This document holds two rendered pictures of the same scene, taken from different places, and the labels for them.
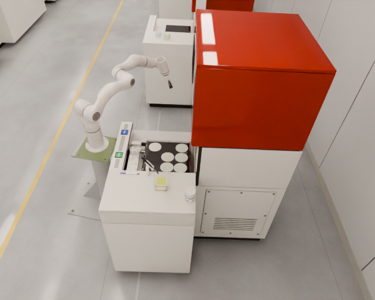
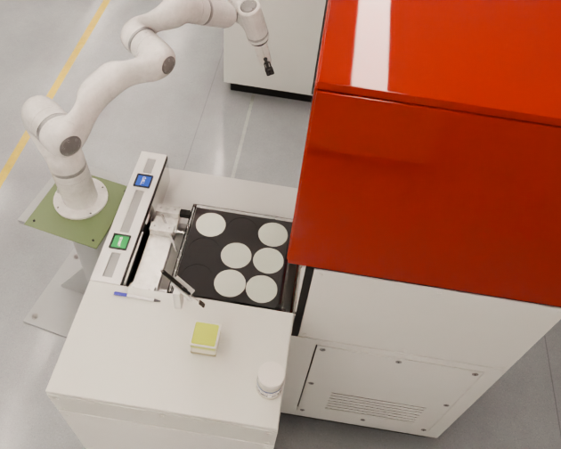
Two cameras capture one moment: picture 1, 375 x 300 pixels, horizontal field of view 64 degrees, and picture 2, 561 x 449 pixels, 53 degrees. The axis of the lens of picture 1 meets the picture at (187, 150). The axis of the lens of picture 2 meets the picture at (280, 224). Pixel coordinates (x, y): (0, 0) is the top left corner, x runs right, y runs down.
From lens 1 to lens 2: 66 cm
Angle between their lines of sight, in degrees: 9
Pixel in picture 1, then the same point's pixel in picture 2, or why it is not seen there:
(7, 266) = not seen: outside the picture
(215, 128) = (352, 234)
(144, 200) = (158, 376)
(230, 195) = (370, 362)
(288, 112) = (558, 225)
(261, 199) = (443, 379)
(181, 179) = (256, 327)
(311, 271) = not seen: outside the picture
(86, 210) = (62, 319)
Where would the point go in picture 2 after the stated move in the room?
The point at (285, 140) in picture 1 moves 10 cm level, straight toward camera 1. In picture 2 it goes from (531, 283) to (518, 313)
